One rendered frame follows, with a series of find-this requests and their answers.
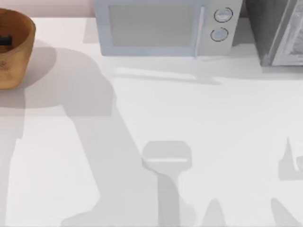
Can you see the microwave door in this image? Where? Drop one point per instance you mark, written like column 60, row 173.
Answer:
column 151, row 26

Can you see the round microwave knob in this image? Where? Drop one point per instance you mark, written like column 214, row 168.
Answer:
column 219, row 34
column 223, row 14

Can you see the pale microwave oven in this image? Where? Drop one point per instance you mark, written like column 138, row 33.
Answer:
column 234, row 14

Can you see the brown wooden basket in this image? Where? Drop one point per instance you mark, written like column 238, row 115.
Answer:
column 14, row 66

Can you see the small black object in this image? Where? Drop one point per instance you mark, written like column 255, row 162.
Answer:
column 5, row 40

